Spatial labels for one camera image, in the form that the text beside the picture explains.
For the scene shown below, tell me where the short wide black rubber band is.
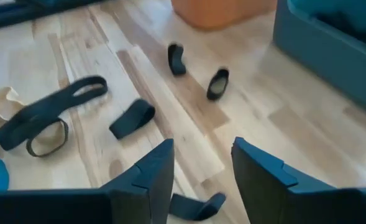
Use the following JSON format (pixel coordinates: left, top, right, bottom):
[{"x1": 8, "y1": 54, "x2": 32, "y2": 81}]
[
  {"x1": 0, "y1": 75, "x2": 109, "y2": 152},
  {"x1": 108, "y1": 98, "x2": 157, "y2": 140},
  {"x1": 169, "y1": 192, "x2": 227, "y2": 222},
  {"x1": 25, "y1": 117, "x2": 70, "y2": 158}
]

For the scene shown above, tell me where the orange plastic basket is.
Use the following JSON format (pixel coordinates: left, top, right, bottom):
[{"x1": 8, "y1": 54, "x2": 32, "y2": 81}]
[{"x1": 171, "y1": 0, "x2": 278, "y2": 31}]

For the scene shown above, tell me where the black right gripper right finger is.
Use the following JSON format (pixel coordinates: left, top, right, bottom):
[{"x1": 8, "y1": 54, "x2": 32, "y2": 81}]
[{"x1": 231, "y1": 136, "x2": 366, "y2": 224}]

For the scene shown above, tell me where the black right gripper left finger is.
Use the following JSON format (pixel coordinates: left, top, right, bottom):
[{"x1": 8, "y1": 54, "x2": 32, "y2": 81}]
[{"x1": 0, "y1": 139, "x2": 175, "y2": 224}]

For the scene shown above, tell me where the slate blue plastic basket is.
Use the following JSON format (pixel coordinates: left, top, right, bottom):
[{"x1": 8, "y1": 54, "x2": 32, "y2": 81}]
[{"x1": 272, "y1": 0, "x2": 366, "y2": 116}]

